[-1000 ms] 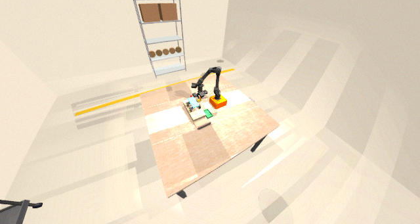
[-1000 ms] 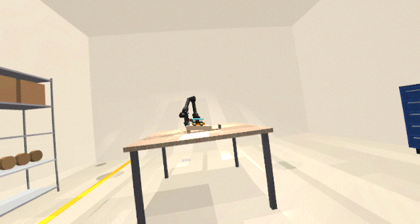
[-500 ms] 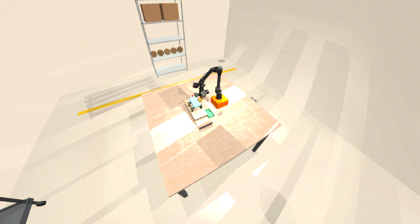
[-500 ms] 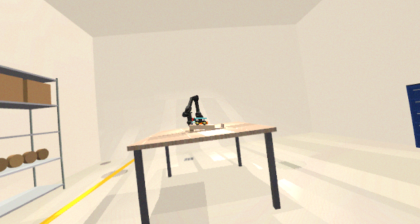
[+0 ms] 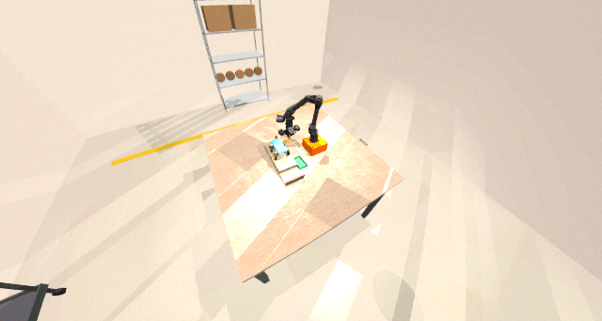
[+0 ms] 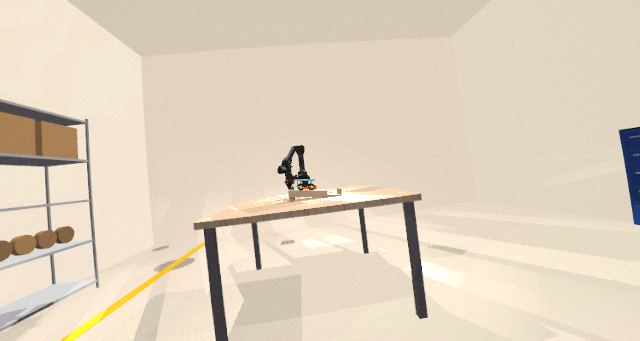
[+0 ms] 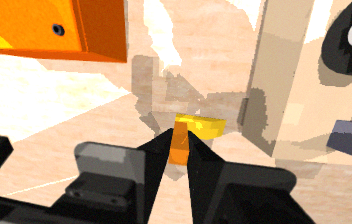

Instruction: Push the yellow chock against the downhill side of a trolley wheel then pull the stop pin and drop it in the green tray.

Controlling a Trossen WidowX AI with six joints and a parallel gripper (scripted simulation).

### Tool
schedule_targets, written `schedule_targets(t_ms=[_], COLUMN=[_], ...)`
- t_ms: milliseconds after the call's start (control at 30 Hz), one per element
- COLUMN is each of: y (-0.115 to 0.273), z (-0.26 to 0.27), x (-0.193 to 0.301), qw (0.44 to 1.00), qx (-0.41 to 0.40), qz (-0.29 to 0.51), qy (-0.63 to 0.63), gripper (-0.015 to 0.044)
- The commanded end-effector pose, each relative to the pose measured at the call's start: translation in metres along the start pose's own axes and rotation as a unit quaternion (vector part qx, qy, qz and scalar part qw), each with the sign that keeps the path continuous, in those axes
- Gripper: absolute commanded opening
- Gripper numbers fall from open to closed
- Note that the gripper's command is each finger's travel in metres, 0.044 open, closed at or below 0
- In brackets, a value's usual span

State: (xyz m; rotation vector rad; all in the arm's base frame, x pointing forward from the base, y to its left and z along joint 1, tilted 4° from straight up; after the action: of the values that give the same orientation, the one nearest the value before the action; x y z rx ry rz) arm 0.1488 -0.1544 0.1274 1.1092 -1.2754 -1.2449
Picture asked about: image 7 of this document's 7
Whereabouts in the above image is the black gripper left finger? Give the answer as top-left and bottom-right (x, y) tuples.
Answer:
(73, 128), (174, 224)

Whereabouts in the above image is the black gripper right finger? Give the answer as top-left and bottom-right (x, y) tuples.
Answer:
(187, 130), (297, 224)

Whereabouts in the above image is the yellow wedge chock with orange handle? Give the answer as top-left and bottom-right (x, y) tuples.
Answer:
(168, 113), (227, 166)

